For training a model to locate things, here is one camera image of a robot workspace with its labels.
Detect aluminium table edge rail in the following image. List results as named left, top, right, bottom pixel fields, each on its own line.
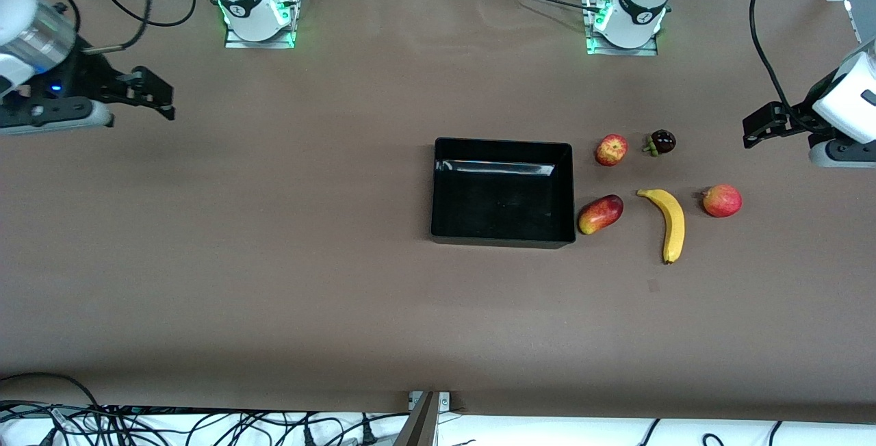
left=846, top=0, right=864, bottom=44

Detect tangled black cables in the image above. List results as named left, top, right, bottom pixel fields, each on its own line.
left=0, top=402, right=411, bottom=446

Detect slanted grey metal profile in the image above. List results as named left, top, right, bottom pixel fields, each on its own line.
left=392, top=391, right=439, bottom=446

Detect arched black floor cable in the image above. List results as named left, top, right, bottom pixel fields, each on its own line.
left=0, top=371, right=103, bottom=411

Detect small metal bracket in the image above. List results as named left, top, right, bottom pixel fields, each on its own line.
left=409, top=391, right=452, bottom=411

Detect yellow banana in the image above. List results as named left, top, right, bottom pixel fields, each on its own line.
left=636, top=188, right=686, bottom=265

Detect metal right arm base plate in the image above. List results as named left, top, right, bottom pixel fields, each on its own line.
left=223, top=0, right=302, bottom=49

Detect red yellow mango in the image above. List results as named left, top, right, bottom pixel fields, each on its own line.
left=577, top=194, right=625, bottom=236

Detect small red yellow apple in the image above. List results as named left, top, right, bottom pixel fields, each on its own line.
left=594, top=133, right=629, bottom=167

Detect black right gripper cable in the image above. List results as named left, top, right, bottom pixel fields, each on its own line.
left=81, top=0, right=153, bottom=55

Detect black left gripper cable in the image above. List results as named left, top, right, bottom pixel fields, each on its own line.
left=749, top=0, right=799, bottom=122

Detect dark purple mangosteen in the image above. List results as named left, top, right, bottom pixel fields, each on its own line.
left=642, top=129, right=677, bottom=157

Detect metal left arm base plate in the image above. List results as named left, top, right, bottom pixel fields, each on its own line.
left=583, top=0, right=660, bottom=57

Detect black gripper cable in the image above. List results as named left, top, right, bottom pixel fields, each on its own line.
left=749, top=0, right=799, bottom=122
left=81, top=0, right=153, bottom=55

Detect black plastic box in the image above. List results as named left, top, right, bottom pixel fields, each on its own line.
left=430, top=137, right=577, bottom=250

